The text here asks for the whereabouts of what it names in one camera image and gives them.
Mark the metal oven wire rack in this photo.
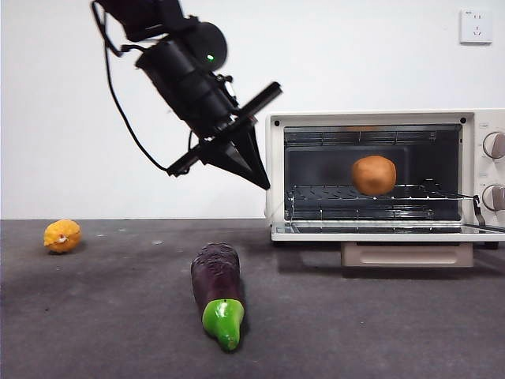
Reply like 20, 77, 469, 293
284, 179, 481, 222

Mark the cream Toshiba toaster oven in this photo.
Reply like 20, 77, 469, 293
264, 109, 505, 250

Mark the oven door with beige handle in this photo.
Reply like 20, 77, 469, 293
271, 220, 505, 268

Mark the yellow corn cob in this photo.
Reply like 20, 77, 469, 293
43, 220, 83, 254

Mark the purple eggplant with green stem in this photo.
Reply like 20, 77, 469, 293
190, 242, 245, 353

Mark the brown potato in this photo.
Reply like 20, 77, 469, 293
350, 155, 398, 196

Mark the white wall socket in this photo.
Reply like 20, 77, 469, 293
459, 9, 494, 46

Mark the cream oven knob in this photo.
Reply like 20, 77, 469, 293
481, 184, 505, 212
483, 132, 505, 159

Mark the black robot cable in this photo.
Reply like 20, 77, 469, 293
91, 2, 170, 172

